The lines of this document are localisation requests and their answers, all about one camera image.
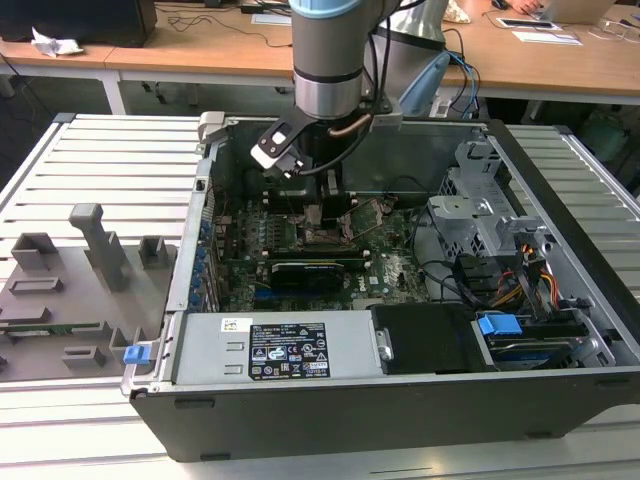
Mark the thin black desk cable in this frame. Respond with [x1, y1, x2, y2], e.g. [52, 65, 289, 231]
[166, 13, 294, 50]

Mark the pale green bin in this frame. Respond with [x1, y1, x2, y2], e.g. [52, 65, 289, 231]
[581, 106, 630, 162]

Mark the patterned pale bag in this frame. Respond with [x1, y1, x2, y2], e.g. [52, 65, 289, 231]
[442, 0, 472, 25]

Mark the green RAM stick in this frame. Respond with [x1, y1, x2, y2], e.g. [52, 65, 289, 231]
[0, 322, 102, 335]

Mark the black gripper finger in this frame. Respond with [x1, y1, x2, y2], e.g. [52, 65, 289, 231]
[322, 169, 348, 223]

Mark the black box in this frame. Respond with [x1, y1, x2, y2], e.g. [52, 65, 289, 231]
[0, 0, 159, 49]

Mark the blue case latch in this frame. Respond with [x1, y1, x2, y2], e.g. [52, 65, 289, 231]
[122, 344, 152, 367]

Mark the black graphics card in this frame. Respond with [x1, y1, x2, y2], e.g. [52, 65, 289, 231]
[269, 259, 347, 297]

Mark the grey power supply box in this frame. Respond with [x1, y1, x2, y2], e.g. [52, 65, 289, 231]
[173, 312, 382, 386]

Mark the blue disk carrier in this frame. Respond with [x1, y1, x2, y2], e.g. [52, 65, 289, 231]
[476, 311, 575, 371]

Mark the RAM slot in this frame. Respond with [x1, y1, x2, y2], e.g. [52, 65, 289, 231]
[259, 247, 372, 261]
[263, 199, 358, 212]
[259, 256, 374, 272]
[263, 191, 358, 204]

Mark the grey parts rack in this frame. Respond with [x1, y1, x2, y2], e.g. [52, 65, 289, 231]
[0, 202, 180, 385]

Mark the coloured wire bundle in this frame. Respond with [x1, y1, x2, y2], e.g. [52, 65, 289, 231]
[492, 243, 559, 309]

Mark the silver laptop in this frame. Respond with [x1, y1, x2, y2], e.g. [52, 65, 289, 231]
[538, 0, 617, 26]

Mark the black internal cable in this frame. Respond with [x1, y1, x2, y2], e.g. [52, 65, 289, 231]
[413, 207, 482, 307]

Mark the blue cable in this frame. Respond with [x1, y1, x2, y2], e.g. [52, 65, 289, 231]
[448, 49, 482, 119]

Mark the silver metal drive cage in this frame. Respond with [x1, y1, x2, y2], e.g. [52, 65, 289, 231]
[427, 139, 557, 262]

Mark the crumpled white paper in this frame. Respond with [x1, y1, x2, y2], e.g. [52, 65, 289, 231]
[30, 25, 86, 58]

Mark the metal socket cover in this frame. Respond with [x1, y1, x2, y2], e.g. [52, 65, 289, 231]
[341, 198, 390, 239]

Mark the black plastic shroud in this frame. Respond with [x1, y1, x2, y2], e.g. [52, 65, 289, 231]
[372, 303, 497, 377]

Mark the white printed paper sheet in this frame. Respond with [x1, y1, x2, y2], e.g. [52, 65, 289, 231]
[511, 29, 585, 47]

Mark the wooden desk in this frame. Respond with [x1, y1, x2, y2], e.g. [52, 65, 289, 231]
[106, 0, 640, 119]
[0, 2, 157, 117]

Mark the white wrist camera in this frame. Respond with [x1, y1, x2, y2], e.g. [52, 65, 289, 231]
[249, 107, 307, 177]

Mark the flat white tablet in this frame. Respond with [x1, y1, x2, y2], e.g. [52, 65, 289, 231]
[496, 17, 559, 32]

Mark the black rear fan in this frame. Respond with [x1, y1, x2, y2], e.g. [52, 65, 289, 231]
[242, 167, 274, 196]

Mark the black PC case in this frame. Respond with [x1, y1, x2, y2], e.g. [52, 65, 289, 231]
[122, 110, 640, 464]

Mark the green motherboard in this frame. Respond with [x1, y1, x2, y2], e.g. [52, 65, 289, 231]
[214, 193, 432, 312]

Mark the grey case handle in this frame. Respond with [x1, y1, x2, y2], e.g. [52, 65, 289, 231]
[196, 110, 227, 147]

